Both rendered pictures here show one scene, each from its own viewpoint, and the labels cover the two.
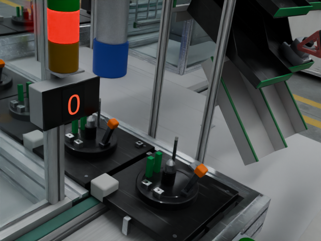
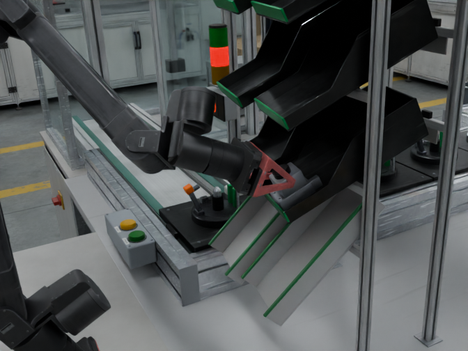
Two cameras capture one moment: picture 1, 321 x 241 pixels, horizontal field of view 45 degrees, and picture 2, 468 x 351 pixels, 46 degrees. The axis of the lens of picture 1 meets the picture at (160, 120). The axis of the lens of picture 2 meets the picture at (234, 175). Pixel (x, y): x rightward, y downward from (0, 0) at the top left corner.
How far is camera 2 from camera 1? 1.76 m
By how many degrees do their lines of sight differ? 102
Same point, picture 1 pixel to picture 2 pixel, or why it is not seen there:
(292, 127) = (285, 314)
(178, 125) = (421, 305)
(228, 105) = not seen: hidden behind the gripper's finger
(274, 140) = (242, 269)
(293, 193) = not seen: outside the picture
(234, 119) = (246, 207)
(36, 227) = (219, 181)
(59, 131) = (229, 128)
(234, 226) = (161, 239)
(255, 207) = (173, 255)
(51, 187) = not seen: hidden behind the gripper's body
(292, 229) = (170, 330)
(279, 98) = (320, 276)
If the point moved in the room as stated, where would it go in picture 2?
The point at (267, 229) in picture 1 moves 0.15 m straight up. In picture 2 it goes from (181, 312) to (175, 254)
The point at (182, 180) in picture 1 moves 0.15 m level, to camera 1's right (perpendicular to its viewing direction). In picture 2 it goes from (216, 214) to (186, 242)
